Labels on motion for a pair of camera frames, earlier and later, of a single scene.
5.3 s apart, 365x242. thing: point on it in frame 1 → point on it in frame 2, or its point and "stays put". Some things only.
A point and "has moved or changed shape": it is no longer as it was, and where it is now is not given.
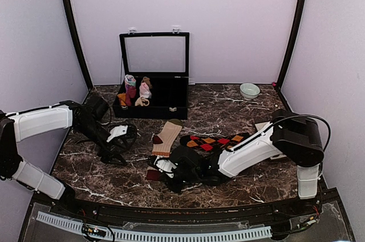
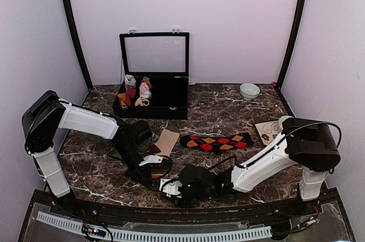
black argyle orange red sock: [215, 142] stays put
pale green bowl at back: [249, 91] stays put
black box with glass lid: [163, 57] stays put
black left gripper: [107, 157] → [137, 174]
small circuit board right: [311, 222] stays put
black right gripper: [175, 188] → [186, 204]
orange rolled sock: [122, 97] stays put
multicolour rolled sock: [129, 80] stays put
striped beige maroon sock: [172, 127] has moved or changed shape
